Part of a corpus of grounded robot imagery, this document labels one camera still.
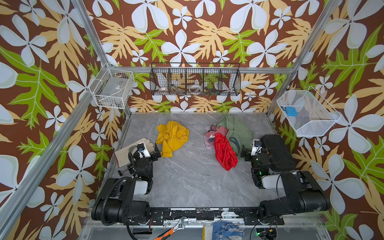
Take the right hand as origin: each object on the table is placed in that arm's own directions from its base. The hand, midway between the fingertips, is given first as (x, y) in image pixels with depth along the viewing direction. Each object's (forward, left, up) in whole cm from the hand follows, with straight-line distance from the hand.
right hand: (251, 145), depth 90 cm
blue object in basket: (+12, -22, +16) cm, 30 cm away
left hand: (-1, +63, +4) cm, 63 cm away
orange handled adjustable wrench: (-39, +42, -8) cm, 58 cm away
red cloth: (-7, +16, 0) cm, 17 cm away
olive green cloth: (+8, +4, 0) cm, 9 cm away
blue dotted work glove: (-42, +23, -7) cm, 48 cm away
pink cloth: (+10, +24, -3) cm, 27 cm away
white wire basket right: (+8, -29, +18) cm, 35 cm away
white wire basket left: (+25, +83, +25) cm, 90 cm away
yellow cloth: (+9, +49, -1) cm, 50 cm away
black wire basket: (+39, +35, +22) cm, 56 cm away
